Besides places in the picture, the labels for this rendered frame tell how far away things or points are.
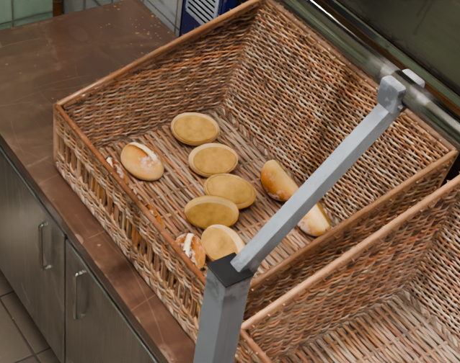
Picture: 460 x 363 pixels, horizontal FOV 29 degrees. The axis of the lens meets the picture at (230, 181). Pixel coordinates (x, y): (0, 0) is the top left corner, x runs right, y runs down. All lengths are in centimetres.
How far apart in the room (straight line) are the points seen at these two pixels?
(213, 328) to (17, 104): 91
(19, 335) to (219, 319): 115
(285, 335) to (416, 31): 55
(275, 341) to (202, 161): 45
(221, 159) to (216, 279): 67
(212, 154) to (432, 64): 46
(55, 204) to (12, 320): 62
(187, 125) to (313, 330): 53
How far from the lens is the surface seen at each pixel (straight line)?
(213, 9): 202
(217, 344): 119
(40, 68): 205
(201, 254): 157
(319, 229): 166
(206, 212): 164
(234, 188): 168
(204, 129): 181
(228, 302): 113
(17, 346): 223
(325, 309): 148
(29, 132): 187
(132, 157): 174
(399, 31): 160
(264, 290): 142
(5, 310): 230
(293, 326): 145
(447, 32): 154
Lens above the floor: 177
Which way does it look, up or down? 42 degrees down
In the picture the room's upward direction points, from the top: 9 degrees clockwise
